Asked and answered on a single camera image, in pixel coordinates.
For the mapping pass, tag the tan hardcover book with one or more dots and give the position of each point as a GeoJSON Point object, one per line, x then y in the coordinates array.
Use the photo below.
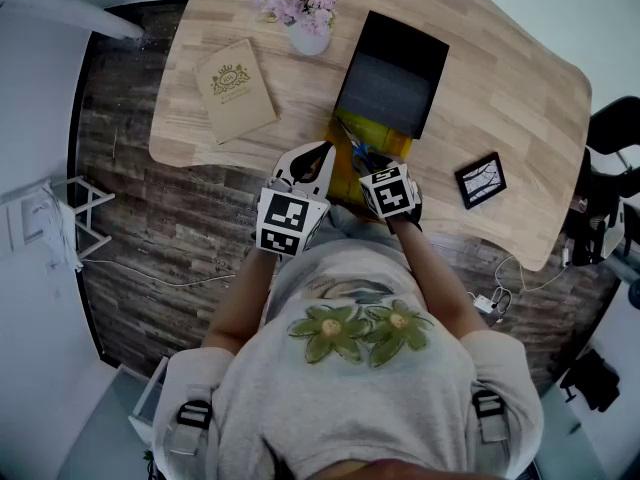
{"type": "Point", "coordinates": [235, 90]}

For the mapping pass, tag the white folding stool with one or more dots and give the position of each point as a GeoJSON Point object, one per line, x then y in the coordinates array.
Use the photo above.
{"type": "Point", "coordinates": [50, 223]}

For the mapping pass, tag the person's left forearm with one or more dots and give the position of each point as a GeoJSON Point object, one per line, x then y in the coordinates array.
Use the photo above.
{"type": "Point", "coordinates": [240, 303]}

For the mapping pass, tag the black office chair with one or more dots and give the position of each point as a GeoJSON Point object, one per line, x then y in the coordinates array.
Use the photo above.
{"type": "Point", "coordinates": [610, 133]}

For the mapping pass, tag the black box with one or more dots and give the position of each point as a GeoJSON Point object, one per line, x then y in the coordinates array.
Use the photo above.
{"type": "Point", "coordinates": [390, 83]}

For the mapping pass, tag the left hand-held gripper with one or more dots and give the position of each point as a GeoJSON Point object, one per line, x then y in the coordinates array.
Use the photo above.
{"type": "Point", "coordinates": [282, 213]}

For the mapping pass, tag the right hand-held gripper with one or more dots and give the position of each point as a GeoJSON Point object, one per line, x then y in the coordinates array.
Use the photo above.
{"type": "Point", "coordinates": [390, 193]}

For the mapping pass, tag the person's grey flower-print shirt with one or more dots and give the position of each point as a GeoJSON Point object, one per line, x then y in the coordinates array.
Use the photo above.
{"type": "Point", "coordinates": [345, 398]}

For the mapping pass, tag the white power adapter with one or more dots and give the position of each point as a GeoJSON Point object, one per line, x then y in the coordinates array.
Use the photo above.
{"type": "Point", "coordinates": [483, 304]}

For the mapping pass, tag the white pipe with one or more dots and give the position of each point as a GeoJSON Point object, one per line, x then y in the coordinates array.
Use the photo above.
{"type": "Point", "coordinates": [75, 10]}

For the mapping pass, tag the person's right forearm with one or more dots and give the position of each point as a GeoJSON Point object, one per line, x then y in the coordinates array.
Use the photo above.
{"type": "Point", "coordinates": [440, 288]}

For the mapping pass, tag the person's grey trouser leg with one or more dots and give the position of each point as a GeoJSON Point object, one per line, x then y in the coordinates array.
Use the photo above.
{"type": "Point", "coordinates": [355, 228]}

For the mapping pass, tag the black picture frame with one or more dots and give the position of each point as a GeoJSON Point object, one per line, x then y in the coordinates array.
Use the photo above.
{"type": "Point", "coordinates": [480, 180]}

